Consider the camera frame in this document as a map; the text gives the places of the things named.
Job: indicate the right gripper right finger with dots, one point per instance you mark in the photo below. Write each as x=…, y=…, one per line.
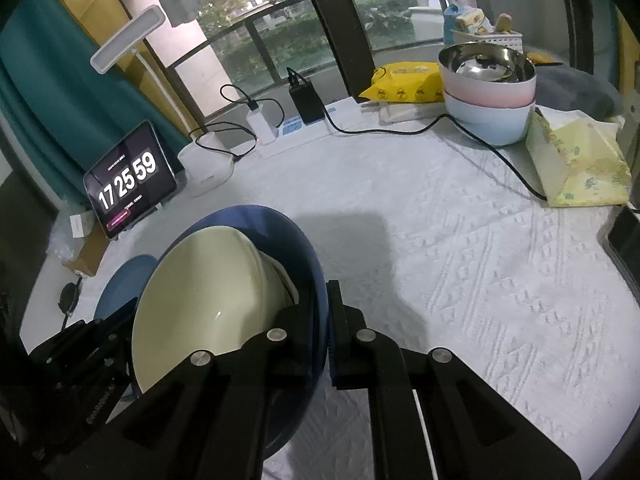
x=360, y=357

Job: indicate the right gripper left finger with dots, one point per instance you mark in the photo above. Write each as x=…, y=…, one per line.
x=284, y=357

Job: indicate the cream yellow bowl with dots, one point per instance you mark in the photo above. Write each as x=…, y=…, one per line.
x=212, y=291

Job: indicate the large blue plate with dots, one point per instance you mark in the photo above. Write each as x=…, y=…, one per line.
x=125, y=285

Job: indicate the cardboard box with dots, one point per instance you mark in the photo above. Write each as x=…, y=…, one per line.
x=89, y=259

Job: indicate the clear plastic bag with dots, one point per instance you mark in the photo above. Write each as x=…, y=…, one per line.
x=61, y=244

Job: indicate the small white box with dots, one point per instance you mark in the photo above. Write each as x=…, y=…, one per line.
x=81, y=225

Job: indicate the tablet showing clock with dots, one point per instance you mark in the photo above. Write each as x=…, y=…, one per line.
x=129, y=181

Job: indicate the white power strip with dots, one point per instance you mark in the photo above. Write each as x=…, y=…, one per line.
x=294, y=132

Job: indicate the white charger adapter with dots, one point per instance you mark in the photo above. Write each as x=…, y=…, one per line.
x=263, y=130

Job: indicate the black charger adapter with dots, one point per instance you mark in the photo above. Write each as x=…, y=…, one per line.
x=306, y=101

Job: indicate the light blue bowl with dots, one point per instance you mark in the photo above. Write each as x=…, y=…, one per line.
x=496, y=126

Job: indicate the yellow wet wipes pack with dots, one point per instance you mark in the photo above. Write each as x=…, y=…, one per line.
x=406, y=83

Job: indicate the black phone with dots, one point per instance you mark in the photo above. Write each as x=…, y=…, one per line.
x=622, y=244

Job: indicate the yellow patterned tissue pack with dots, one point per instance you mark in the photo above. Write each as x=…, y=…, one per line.
x=577, y=158

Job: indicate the teal curtain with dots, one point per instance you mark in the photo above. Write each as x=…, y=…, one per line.
x=65, y=115

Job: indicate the pink steel-lined bowl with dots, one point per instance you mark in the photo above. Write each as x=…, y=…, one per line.
x=487, y=75

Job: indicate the grey folded cloth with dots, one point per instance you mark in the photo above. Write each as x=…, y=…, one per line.
x=562, y=87

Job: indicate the white basket with items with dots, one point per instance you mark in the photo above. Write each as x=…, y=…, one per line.
x=464, y=24

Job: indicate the yellow curtain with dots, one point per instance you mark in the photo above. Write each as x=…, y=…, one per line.
x=100, y=19

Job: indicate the black round puck with cable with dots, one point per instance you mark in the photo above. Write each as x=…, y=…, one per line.
x=68, y=300

